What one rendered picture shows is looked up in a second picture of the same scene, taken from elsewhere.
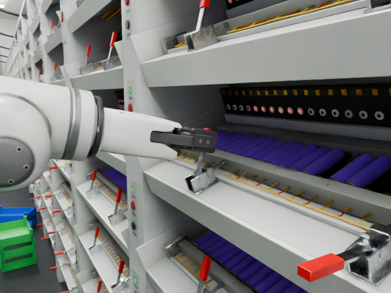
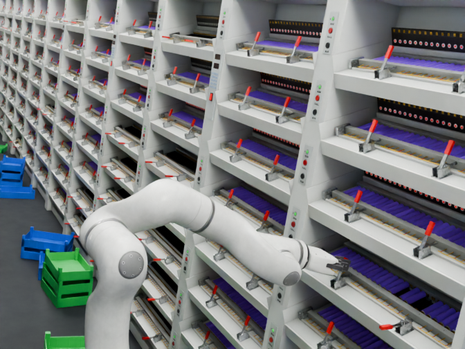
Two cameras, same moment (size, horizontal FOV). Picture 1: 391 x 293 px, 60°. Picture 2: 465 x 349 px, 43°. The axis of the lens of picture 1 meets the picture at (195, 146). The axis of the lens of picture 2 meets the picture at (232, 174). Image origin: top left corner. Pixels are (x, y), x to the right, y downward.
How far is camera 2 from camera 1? 126 cm
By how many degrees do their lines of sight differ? 3
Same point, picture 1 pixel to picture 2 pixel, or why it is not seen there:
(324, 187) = (395, 300)
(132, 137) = (320, 265)
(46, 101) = (293, 250)
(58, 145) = not seen: hidden behind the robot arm
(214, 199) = (345, 295)
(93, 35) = not seen: hidden behind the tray
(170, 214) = (304, 292)
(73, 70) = (213, 145)
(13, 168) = (293, 280)
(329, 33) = (402, 256)
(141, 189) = not seen: hidden behind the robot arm
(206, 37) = (355, 217)
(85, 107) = (304, 252)
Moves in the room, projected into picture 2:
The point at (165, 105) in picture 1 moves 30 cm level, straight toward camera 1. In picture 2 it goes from (315, 227) to (338, 262)
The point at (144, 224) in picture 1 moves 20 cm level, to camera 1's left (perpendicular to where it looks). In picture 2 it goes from (289, 296) to (227, 286)
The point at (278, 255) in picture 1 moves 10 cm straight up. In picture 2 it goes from (372, 323) to (380, 288)
